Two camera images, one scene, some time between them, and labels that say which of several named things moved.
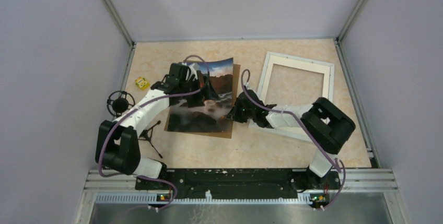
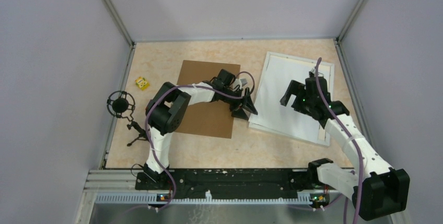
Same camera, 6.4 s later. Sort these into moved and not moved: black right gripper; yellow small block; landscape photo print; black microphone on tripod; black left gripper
Moved: black left gripper; black right gripper; landscape photo print
Not moved: yellow small block; black microphone on tripod
